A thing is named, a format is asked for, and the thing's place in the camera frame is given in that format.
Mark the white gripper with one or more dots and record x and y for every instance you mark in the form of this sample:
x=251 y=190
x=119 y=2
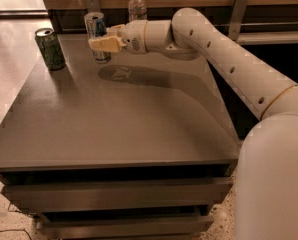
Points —
x=133 y=37

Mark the silver blue redbull can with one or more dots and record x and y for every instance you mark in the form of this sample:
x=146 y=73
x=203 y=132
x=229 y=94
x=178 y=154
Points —
x=95 y=27

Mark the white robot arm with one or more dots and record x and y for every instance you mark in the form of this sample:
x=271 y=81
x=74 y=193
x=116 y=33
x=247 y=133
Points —
x=267 y=170

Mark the green soda can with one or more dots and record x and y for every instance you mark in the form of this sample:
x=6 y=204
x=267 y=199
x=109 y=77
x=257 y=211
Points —
x=50 y=48

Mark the clear plastic water bottle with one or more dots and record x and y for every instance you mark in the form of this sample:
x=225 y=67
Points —
x=137 y=10

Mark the grey drawer cabinet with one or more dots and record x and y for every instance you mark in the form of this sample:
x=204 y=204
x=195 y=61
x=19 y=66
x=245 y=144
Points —
x=136 y=118

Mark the grey upper drawer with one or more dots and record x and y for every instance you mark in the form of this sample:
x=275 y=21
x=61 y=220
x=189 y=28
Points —
x=47 y=198

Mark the grey drawer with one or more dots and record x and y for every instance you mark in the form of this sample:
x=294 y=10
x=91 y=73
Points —
x=127 y=227
x=47 y=198

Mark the grey lower drawer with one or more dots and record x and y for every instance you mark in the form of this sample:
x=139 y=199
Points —
x=127 y=227

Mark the left metal bracket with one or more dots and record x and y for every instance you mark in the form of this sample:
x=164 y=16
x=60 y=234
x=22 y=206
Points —
x=93 y=5

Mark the metal bracket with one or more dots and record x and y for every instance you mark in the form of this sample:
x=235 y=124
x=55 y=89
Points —
x=93 y=5
x=237 y=14

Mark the right metal bracket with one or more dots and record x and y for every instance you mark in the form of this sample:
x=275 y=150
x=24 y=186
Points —
x=237 y=14

